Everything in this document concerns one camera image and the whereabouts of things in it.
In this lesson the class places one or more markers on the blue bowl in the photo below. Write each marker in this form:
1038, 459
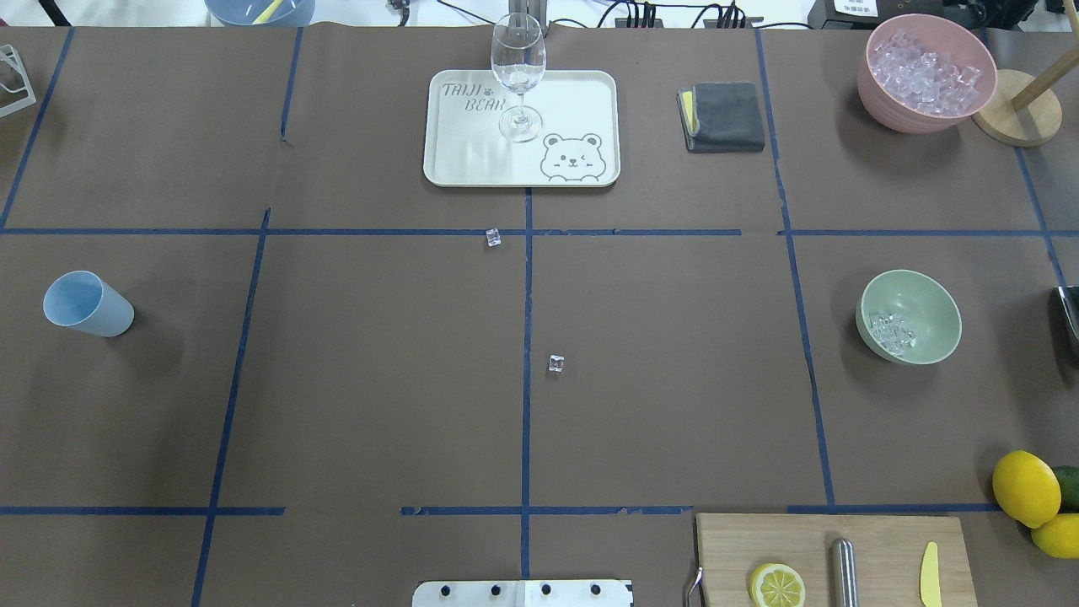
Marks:
242, 13

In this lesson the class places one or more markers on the white wire cup rack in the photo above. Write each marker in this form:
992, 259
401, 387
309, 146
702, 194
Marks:
16, 87

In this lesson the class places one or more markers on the light blue plastic cup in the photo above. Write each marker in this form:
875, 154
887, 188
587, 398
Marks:
81, 301

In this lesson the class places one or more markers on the wooden cutting board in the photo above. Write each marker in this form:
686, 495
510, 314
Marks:
887, 554

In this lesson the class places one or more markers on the green ceramic bowl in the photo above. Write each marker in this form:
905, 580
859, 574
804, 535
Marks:
908, 318

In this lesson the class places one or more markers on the yellow lemon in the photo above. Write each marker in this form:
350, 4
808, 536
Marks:
1059, 537
1026, 488

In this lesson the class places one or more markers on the grey folded cloth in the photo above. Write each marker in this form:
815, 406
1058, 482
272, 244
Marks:
721, 117

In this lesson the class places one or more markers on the yellow plastic knife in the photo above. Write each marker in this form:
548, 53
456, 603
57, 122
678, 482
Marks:
930, 586

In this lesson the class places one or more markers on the clear wine glass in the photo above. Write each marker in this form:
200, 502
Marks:
518, 61

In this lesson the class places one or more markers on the pink bowl with ice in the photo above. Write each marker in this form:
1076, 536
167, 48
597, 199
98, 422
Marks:
921, 73

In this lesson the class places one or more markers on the lemon half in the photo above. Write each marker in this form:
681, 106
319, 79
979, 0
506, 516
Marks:
776, 584

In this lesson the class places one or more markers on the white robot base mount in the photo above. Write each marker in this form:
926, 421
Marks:
557, 592

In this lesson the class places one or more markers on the steel muddler black cap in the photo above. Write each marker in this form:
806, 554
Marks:
845, 581

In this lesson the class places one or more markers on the wooden stand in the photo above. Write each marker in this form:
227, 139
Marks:
1023, 109

